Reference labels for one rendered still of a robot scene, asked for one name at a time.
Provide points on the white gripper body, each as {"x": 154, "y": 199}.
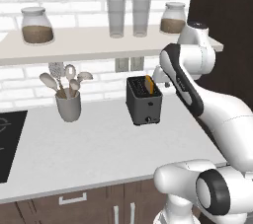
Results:
{"x": 160, "y": 74}

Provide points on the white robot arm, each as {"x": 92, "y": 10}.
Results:
{"x": 227, "y": 126}

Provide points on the orange bread slice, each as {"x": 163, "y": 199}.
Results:
{"x": 149, "y": 85}

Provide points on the dark grey toaster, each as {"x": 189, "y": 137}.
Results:
{"x": 145, "y": 109}

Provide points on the glass jar with brown contents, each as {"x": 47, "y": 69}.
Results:
{"x": 172, "y": 19}
{"x": 37, "y": 27}

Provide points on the clear drinking glass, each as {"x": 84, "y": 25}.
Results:
{"x": 116, "y": 17}
{"x": 141, "y": 17}

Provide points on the pale ladle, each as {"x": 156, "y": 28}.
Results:
{"x": 84, "y": 76}

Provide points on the small pale spoon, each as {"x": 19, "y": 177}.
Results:
{"x": 74, "y": 85}

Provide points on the pale slotted spoon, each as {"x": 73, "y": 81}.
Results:
{"x": 69, "y": 71}

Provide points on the grey utensil pot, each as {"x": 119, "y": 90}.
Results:
{"x": 68, "y": 108}

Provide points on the tall dark brown cabinet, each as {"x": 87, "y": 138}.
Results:
{"x": 227, "y": 4}

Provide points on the slotted spatula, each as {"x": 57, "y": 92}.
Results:
{"x": 56, "y": 69}

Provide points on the large pale wooden spoon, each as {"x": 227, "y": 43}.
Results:
{"x": 48, "y": 80}

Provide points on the brown cupboard door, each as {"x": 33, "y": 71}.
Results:
{"x": 99, "y": 216}
{"x": 145, "y": 201}

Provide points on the black hob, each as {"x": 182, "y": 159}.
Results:
{"x": 10, "y": 142}

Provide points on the brown drawer front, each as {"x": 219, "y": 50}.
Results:
{"x": 42, "y": 198}

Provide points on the grey wall outlet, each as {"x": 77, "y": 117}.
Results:
{"x": 137, "y": 63}
{"x": 122, "y": 65}

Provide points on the white wall shelf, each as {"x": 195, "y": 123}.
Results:
{"x": 82, "y": 45}

